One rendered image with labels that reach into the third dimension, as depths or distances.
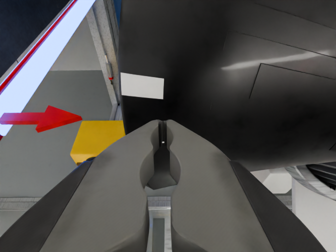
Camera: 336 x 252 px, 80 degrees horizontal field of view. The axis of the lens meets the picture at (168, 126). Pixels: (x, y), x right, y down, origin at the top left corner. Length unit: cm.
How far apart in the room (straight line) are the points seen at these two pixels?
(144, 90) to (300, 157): 15
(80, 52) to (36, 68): 136
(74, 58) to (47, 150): 73
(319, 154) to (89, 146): 36
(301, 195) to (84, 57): 145
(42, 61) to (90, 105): 104
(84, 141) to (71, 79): 111
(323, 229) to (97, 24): 58
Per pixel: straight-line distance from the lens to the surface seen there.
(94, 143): 43
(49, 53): 25
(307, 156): 22
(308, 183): 40
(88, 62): 160
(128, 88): 16
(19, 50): 68
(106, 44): 49
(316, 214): 47
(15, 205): 105
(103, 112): 121
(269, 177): 78
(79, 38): 153
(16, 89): 20
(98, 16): 48
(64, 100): 137
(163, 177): 21
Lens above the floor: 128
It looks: 41 degrees down
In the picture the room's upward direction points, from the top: 180 degrees clockwise
